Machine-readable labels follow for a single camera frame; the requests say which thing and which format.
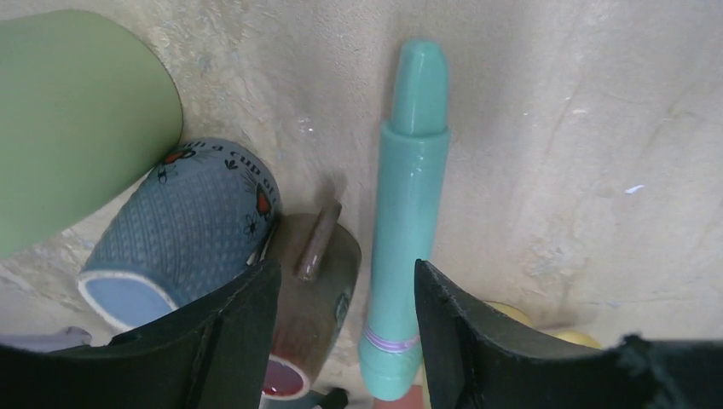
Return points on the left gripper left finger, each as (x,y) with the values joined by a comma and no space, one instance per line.
(211,353)

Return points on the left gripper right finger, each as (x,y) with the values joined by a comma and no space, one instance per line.
(477,357)

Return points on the brown mug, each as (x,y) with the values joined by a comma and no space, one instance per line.
(320,262)

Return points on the blue patterned mug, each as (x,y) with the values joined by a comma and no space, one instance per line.
(200,218)

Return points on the dark teal mug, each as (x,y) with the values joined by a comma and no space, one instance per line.
(336,398)

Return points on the pink cup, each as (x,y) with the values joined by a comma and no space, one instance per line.
(413,399)

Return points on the teal cylinder toy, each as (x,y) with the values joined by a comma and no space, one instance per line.
(413,151)

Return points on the green cup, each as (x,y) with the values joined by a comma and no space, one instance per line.
(86,110)

